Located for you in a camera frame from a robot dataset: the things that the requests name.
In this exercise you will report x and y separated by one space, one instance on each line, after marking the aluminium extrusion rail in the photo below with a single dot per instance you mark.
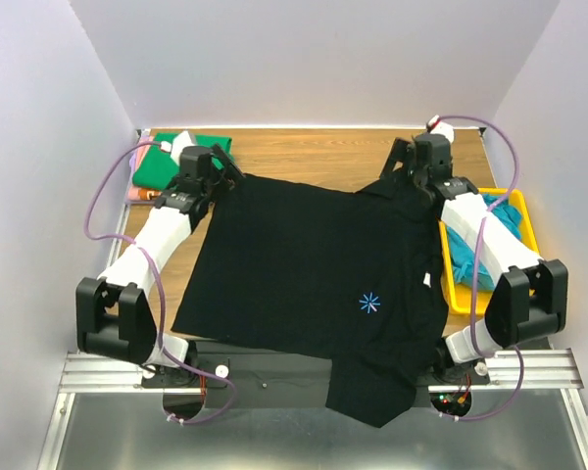
530 370

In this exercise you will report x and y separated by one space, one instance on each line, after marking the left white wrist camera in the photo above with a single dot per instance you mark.
181 141

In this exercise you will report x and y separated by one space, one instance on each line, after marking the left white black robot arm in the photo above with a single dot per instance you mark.
113 315

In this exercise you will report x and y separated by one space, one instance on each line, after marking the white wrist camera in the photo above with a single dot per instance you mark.
437 126
181 141

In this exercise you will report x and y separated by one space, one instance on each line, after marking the folded pink t shirt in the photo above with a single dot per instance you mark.
144 143

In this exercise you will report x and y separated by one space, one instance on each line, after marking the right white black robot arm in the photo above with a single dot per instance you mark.
529 301

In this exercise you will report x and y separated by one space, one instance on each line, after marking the folded green t shirt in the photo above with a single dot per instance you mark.
157 168

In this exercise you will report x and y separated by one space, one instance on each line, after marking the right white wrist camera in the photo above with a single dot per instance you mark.
437 126

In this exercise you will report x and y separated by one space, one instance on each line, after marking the folded lilac t shirt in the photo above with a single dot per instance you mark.
133 158

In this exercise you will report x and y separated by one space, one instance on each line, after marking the yellow plastic tray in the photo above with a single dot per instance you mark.
519 210

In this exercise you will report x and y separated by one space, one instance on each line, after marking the crumpled teal t shirt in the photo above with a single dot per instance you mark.
462 255

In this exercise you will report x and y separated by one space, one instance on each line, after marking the folded orange patterned t shirt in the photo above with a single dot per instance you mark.
138 195

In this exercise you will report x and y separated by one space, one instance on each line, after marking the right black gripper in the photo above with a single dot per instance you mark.
404 160

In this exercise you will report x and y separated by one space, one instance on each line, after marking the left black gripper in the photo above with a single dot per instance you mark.
230 171

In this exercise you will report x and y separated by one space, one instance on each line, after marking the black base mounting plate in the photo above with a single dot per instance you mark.
268 379

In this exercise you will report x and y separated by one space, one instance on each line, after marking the black polo shirt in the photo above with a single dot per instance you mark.
352 277

